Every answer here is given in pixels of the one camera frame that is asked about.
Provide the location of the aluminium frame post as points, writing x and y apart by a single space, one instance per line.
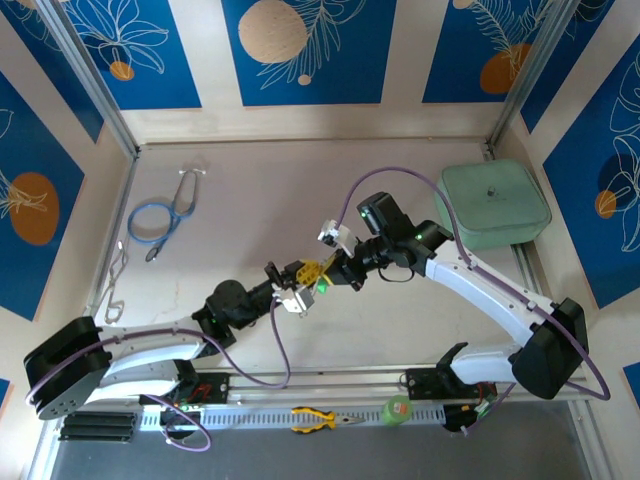
90 75
530 65

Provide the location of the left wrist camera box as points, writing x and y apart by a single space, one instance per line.
300 302

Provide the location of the black profile block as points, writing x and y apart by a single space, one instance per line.
97 427

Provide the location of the blue stethoscope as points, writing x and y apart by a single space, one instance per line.
174 212

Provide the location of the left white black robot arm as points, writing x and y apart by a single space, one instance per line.
150 340

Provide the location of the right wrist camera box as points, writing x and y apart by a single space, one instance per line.
332 232

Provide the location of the key with green tag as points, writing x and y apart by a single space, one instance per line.
323 287

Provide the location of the green tape roll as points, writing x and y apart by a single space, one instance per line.
397 412

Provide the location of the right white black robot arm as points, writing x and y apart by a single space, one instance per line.
490 295

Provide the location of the aluminium mounting rail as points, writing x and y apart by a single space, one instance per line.
310 382

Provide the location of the silver metal forceps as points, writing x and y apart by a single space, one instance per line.
120 246

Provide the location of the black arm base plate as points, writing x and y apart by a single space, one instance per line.
420 385
217 387

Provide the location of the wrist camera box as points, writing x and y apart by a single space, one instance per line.
332 232
300 302

